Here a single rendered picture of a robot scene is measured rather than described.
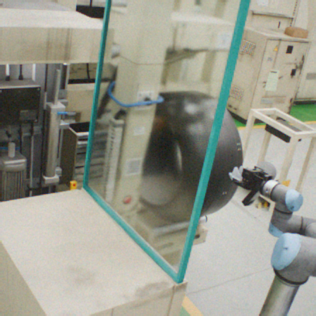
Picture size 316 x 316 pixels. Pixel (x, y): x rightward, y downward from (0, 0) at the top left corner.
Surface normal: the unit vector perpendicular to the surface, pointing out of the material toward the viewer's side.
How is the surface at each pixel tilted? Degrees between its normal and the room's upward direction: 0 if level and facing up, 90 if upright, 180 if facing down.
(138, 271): 0
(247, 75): 90
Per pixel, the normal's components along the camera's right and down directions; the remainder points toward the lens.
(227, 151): 0.58, -0.07
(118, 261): 0.17, -0.90
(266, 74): 0.53, 0.43
